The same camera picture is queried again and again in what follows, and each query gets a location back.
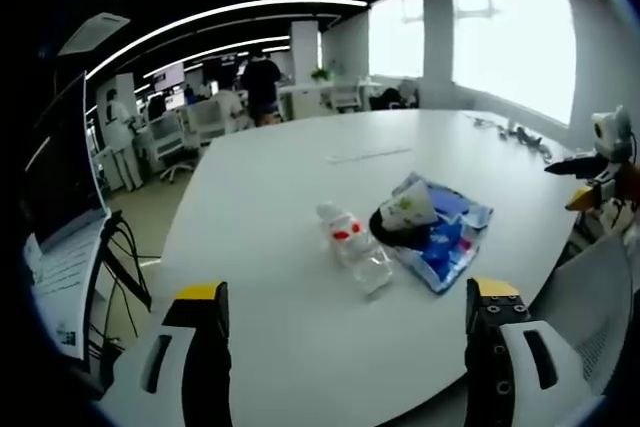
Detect white table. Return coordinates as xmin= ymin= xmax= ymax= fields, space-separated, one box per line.
xmin=97 ymin=107 xmax=596 ymax=427

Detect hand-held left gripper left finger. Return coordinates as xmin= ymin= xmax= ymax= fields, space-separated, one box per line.
xmin=97 ymin=281 xmax=234 ymax=427

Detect dark monitor screen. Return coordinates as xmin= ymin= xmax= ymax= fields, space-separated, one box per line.
xmin=24 ymin=71 xmax=109 ymax=248

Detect black floor cables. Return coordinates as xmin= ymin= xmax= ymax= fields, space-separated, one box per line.
xmin=87 ymin=211 xmax=154 ymax=378

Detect clear plastic water bottle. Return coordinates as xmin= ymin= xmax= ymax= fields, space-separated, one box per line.
xmin=315 ymin=201 xmax=395 ymax=297

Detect black round lid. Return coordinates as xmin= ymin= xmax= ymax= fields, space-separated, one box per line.
xmin=368 ymin=206 xmax=436 ymax=248

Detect white office chair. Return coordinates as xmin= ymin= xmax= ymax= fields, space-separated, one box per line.
xmin=147 ymin=110 xmax=201 ymax=184
xmin=184 ymin=99 xmax=236 ymax=146

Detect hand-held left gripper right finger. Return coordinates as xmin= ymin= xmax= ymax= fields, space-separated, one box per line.
xmin=464 ymin=276 xmax=596 ymax=427

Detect black cables on table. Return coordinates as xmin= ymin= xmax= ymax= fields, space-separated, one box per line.
xmin=462 ymin=111 xmax=556 ymax=161

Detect blue plastic snack bag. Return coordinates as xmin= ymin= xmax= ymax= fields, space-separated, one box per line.
xmin=391 ymin=171 xmax=495 ymax=294

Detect grey mesh office chair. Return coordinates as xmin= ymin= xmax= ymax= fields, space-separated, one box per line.
xmin=527 ymin=234 xmax=639 ymax=396

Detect green white snack bag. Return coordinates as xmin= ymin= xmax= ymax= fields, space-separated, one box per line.
xmin=378 ymin=181 xmax=439 ymax=232

